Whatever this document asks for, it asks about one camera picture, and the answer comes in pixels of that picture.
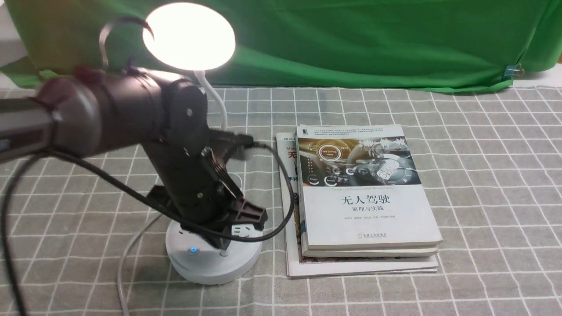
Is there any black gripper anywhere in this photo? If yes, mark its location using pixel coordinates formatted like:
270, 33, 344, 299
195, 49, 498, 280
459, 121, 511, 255
146, 145, 268, 250

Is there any white desk lamp with sockets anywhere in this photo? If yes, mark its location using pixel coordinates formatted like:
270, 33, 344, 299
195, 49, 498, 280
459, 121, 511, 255
143, 2, 262, 285

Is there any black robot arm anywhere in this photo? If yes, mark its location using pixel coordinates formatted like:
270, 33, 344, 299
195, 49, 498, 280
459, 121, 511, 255
0, 68, 268, 250

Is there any bottom thin white magazine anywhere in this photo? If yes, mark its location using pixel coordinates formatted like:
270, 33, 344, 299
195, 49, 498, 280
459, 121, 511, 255
276, 133, 438, 278

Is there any grey checkered tablecloth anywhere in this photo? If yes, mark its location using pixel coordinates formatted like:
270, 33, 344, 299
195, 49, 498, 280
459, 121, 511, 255
9, 87, 562, 316

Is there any white self-driving book top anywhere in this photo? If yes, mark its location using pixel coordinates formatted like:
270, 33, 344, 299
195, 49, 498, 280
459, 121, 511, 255
295, 125, 443, 251

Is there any green backdrop cloth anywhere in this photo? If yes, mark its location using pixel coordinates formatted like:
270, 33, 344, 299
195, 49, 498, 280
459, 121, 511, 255
1, 0, 562, 93

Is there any blue binder clip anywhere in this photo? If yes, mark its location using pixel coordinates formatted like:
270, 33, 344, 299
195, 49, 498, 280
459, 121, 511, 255
502, 63, 525, 81

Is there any white lamp power cable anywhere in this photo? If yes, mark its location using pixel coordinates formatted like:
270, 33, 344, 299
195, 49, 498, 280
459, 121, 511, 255
117, 213, 164, 316

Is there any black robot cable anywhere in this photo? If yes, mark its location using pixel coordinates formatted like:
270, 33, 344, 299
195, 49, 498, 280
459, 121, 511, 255
0, 17, 295, 316

